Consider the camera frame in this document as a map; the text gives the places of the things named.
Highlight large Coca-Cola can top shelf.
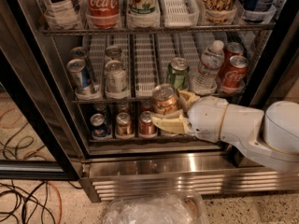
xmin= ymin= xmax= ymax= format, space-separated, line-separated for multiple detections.
xmin=87 ymin=0 xmax=119 ymax=28

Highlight blue Pepsi can bottom shelf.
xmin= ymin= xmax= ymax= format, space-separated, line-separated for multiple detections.
xmin=90 ymin=113 xmax=110 ymax=139

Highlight black floor cables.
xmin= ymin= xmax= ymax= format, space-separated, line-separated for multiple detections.
xmin=0 ymin=121 xmax=82 ymax=224

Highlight front red Coca-Cola can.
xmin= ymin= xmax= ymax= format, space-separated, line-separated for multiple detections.
xmin=221 ymin=55 xmax=248 ymax=88

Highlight gold black can top shelf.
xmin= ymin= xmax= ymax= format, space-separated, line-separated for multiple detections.
xmin=201 ymin=0 xmax=235 ymax=23

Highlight white soda can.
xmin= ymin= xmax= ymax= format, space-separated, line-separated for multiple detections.
xmin=105 ymin=45 xmax=122 ymax=63
xmin=104 ymin=60 xmax=127 ymax=93

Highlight clear plastic bin with bags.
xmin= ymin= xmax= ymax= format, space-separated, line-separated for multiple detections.
xmin=101 ymin=190 xmax=210 ymax=224

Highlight white tray under orange can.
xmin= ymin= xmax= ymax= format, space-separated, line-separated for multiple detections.
xmin=134 ymin=34 xmax=159 ymax=98

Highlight orange soda can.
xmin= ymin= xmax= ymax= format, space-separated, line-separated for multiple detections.
xmin=152 ymin=83 xmax=180 ymax=115

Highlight blue silver can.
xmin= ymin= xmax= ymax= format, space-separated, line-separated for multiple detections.
xmin=66 ymin=58 xmax=95 ymax=95
xmin=70 ymin=47 xmax=93 ymax=75

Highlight orange floor cable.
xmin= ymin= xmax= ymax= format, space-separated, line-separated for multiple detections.
xmin=0 ymin=107 xmax=63 ymax=224

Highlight green soda can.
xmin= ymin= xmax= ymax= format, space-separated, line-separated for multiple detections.
xmin=166 ymin=57 xmax=189 ymax=91

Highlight front blue silver can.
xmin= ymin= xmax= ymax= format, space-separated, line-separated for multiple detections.
xmin=66 ymin=58 xmax=95 ymax=95

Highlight rear red Coca-Cola can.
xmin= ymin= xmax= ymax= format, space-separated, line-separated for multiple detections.
xmin=219 ymin=42 xmax=244 ymax=75

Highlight brown can bottom shelf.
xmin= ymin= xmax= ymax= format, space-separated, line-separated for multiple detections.
xmin=116 ymin=112 xmax=133 ymax=136

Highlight white green can top shelf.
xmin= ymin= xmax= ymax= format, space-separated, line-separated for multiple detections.
xmin=126 ymin=0 xmax=159 ymax=17

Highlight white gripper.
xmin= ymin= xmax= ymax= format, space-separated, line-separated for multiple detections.
xmin=150 ymin=91 xmax=229 ymax=143

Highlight white tea bottle top shelf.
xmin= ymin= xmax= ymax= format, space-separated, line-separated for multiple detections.
xmin=43 ymin=0 xmax=82 ymax=30

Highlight empty white tray top shelf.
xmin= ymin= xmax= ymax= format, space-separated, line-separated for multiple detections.
xmin=160 ymin=0 xmax=199 ymax=28

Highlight rear white soda can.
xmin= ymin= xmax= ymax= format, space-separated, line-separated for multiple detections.
xmin=105 ymin=45 xmax=122 ymax=63

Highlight stainless steel fridge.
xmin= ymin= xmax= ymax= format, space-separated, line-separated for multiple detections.
xmin=0 ymin=0 xmax=299 ymax=202

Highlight red copper can bottom shelf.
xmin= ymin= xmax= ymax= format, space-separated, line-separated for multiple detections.
xmin=138 ymin=111 xmax=156 ymax=135

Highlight red coca-cola can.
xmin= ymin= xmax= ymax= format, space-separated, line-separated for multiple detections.
xmin=221 ymin=55 xmax=248 ymax=88
xmin=219 ymin=42 xmax=244 ymax=75

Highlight front white soda can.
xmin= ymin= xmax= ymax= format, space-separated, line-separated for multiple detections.
xmin=104 ymin=60 xmax=127 ymax=93

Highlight clear water bottle middle shelf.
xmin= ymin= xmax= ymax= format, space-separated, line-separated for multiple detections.
xmin=192 ymin=40 xmax=224 ymax=95

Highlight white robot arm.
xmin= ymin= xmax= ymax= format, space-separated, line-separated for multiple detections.
xmin=151 ymin=96 xmax=299 ymax=173

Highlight rear blue silver can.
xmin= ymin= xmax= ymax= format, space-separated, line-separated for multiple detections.
xmin=70 ymin=47 xmax=93 ymax=75

